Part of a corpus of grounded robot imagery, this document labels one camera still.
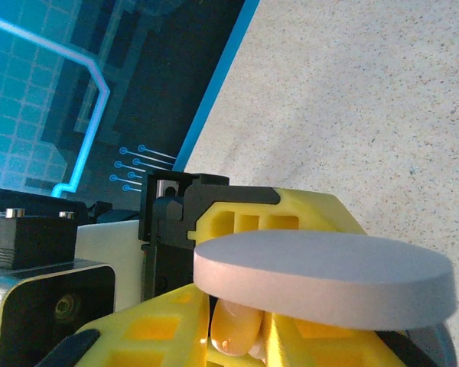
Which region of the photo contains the pink charging case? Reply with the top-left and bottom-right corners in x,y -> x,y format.
193,229 -> 459,367

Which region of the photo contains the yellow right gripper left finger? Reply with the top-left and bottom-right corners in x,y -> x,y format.
34,284 -> 210,367

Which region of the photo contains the pink earbud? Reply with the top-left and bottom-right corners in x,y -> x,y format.
210,297 -> 265,360

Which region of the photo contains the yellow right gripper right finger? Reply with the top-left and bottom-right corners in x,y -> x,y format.
265,309 -> 410,367

